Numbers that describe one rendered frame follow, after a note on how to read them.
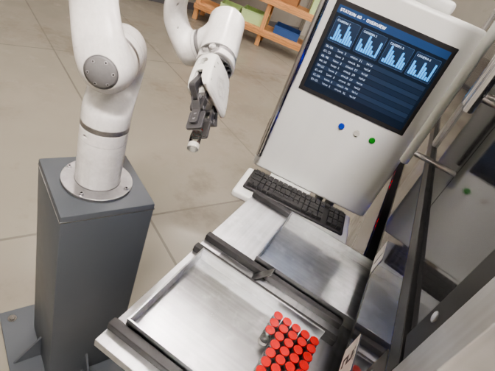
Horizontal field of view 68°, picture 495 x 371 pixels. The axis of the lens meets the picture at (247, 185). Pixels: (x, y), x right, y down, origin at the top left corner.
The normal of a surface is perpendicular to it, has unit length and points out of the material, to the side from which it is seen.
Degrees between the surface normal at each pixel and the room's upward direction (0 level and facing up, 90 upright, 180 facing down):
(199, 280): 0
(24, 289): 0
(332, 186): 90
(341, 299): 0
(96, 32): 64
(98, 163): 90
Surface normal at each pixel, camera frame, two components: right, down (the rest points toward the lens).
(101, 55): 0.07, 0.21
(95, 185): 0.15, 0.61
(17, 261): 0.33, -0.77
